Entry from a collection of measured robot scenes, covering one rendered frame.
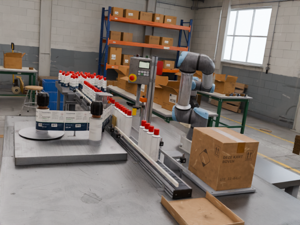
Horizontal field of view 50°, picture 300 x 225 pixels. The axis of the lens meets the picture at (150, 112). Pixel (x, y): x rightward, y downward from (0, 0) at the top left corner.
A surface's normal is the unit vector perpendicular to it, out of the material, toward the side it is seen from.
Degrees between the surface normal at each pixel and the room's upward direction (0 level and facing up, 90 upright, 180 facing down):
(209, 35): 90
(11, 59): 88
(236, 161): 90
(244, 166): 90
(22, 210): 0
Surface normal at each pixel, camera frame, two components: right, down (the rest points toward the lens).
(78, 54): 0.45, 0.23
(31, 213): 0.11, -0.97
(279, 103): -0.89, 0.00
